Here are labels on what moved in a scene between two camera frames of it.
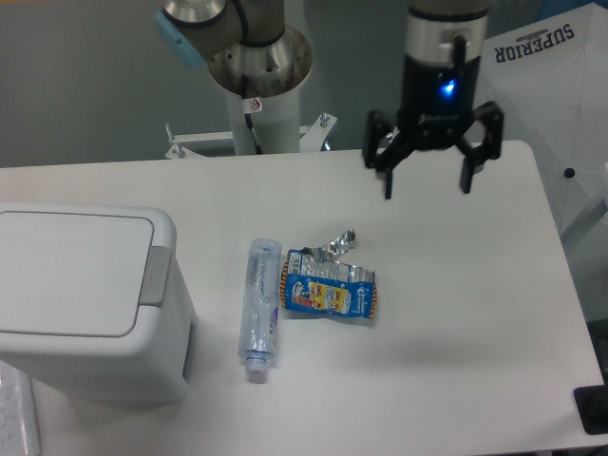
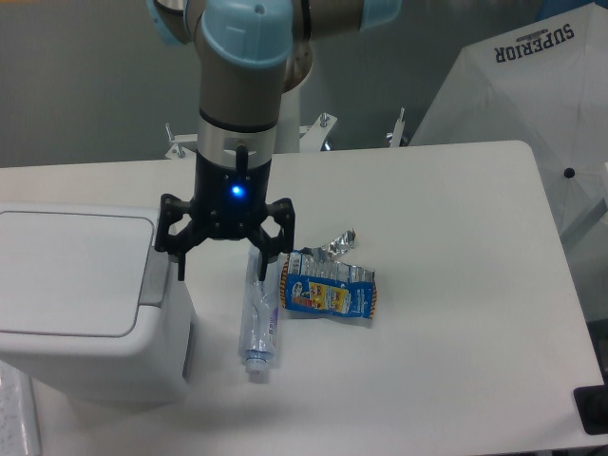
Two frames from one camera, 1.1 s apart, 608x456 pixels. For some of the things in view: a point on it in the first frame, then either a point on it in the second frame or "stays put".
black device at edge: x=592 y=404 stays put
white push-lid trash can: x=96 y=302 stays put
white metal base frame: x=312 y=138 stays put
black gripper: x=437 y=101 → x=228 y=203
